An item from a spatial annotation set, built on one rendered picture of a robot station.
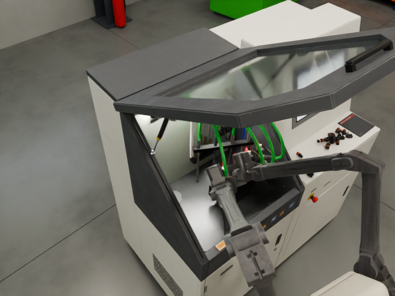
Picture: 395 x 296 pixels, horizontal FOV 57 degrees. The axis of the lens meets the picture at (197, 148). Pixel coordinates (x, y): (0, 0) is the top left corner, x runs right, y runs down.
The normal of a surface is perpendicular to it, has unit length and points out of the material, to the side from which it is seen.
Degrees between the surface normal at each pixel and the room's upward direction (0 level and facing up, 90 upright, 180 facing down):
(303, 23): 0
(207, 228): 0
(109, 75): 0
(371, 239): 65
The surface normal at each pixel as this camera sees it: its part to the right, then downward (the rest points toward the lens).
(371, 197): -0.60, 0.22
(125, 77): 0.02, -0.70
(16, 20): 0.69, 0.52
